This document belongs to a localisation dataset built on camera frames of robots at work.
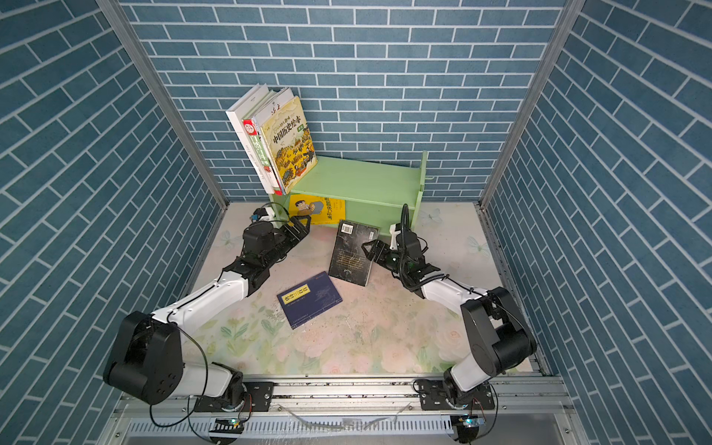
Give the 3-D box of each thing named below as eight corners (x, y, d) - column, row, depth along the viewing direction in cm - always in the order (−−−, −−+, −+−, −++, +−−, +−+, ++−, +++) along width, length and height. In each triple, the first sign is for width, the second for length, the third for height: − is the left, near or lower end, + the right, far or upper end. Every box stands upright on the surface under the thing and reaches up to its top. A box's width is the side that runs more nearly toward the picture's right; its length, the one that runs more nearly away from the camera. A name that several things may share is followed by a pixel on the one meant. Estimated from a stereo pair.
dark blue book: (291, 330, 87) (290, 328, 86) (277, 297, 95) (275, 295, 93) (342, 302, 94) (342, 299, 92) (325, 273, 101) (325, 270, 100)
